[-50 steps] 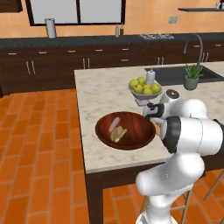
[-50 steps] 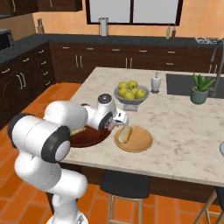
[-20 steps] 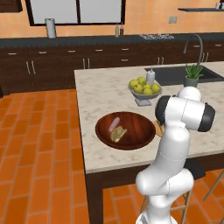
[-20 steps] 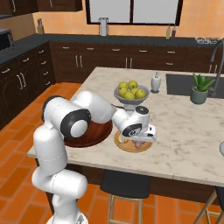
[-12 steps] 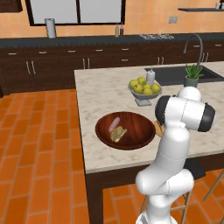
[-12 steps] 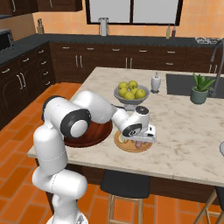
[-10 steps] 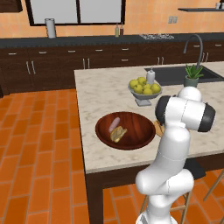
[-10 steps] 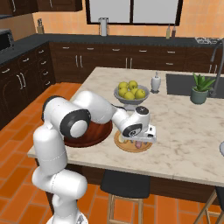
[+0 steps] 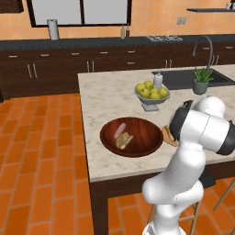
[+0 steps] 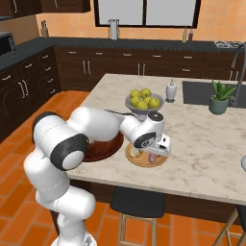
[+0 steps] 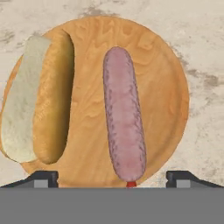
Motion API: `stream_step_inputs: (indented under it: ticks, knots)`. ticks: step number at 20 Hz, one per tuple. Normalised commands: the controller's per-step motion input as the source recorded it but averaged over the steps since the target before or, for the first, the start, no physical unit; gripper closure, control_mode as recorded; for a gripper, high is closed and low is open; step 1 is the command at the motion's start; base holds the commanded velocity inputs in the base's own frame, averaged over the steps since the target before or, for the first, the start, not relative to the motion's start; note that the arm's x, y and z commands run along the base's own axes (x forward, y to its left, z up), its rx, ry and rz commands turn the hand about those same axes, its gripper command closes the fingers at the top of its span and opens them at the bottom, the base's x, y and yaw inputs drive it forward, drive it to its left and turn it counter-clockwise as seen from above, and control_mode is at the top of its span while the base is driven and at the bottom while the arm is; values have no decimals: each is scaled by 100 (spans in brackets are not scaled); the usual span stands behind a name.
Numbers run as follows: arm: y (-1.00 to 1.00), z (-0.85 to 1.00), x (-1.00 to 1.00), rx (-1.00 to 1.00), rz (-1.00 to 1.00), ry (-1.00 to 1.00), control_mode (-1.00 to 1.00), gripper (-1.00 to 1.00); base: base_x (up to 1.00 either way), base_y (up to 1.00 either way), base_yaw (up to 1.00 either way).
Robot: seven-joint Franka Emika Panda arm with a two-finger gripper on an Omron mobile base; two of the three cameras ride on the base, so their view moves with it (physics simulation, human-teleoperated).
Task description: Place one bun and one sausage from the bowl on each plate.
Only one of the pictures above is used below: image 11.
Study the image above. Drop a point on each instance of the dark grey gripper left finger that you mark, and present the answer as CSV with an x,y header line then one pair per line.
x,y
43,178

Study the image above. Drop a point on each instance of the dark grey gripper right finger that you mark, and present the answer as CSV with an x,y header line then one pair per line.
x,y
179,178

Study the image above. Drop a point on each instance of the tan hot dog bun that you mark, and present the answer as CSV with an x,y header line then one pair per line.
x,y
43,102

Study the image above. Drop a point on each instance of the pink sausage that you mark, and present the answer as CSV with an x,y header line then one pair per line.
x,y
124,116

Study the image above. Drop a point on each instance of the round wooden plate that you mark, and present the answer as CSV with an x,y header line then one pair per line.
x,y
87,87

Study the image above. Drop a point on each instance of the small red object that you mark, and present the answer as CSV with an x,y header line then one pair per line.
x,y
131,184

